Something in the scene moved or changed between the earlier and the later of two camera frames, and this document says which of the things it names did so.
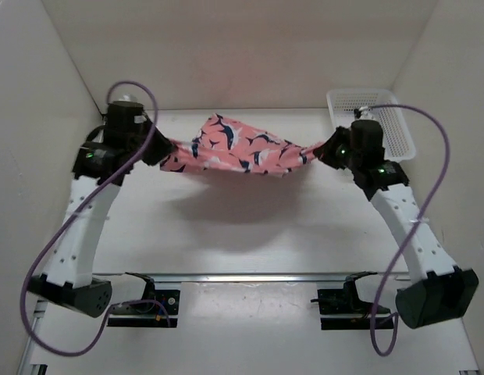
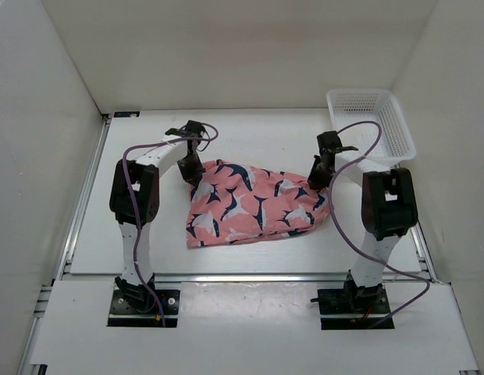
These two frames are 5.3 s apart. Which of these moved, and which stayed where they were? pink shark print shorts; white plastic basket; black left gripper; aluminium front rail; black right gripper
Moved: pink shark print shorts; black left gripper; black right gripper
Stayed: aluminium front rail; white plastic basket
